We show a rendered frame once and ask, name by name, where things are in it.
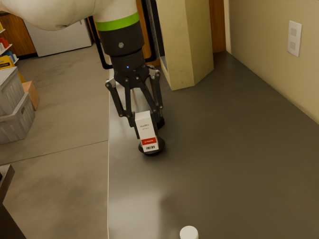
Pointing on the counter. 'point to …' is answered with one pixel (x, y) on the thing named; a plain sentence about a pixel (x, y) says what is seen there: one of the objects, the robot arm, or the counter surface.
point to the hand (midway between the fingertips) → (145, 124)
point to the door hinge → (153, 29)
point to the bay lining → (157, 27)
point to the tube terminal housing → (185, 41)
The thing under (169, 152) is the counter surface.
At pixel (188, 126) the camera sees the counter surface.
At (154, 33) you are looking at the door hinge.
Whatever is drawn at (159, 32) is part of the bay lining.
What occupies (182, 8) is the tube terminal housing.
